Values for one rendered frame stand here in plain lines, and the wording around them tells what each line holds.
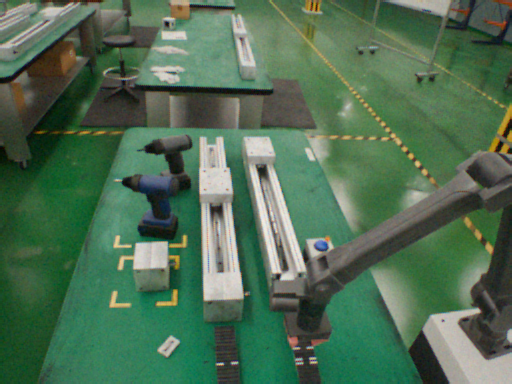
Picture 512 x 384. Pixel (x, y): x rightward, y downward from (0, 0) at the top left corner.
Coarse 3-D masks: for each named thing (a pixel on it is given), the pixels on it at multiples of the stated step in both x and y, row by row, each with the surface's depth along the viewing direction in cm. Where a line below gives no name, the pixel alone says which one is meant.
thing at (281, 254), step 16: (256, 176) 142; (272, 176) 142; (256, 192) 133; (272, 192) 138; (256, 208) 129; (272, 208) 131; (256, 224) 130; (272, 224) 124; (288, 224) 120; (272, 240) 113; (288, 240) 114; (272, 256) 108; (288, 256) 114; (272, 272) 103; (288, 272) 109; (304, 272) 105
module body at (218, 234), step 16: (208, 160) 156; (224, 160) 149; (208, 208) 123; (224, 208) 124; (208, 224) 117; (224, 224) 121; (208, 240) 111; (224, 240) 117; (208, 256) 106; (224, 256) 112; (208, 272) 101; (224, 272) 107
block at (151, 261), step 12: (144, 252) 103; (156, 252) 104; (144, 264) 100; (156, 264) 100; (168, 264) 106; (144, 276) 100; (156, 276) 101; (168, 276) 107; (144, 288) 103; (156, 288) 104; (168, 288) 105
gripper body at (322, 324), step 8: (288, 312) 87; (296, 312) 88; (288, 320) 86; (296, 320) 86; (304, 320) 82; (312, 320) 81; (320, 320) 82; (328, 320) 87; (288, 328) 84; (296, 328) 84; (304, 328) 83; (312, 328) 83; (320, 328) 85; (328, 328) 85
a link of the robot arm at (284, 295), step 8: (280, 280) 80; (288, 280) 80; (296, 280) 80; (304, 280) 80; (272, 288) 79; (280, 288) 78; (288, 288) 78; (296, 288) 78; (304, 288) 78; (320, 288) 73; (328, 288) 73; (272, 296) 78; (280, 296) 78; (288, 296) 78; (296, 296) 77; (304, 296) 77; (312, 296) 76; (320, 296) 73; (328, 296) 74; (272, 304) 78; (280, 304) 78; (288, 304) 78; (296, 304) 78
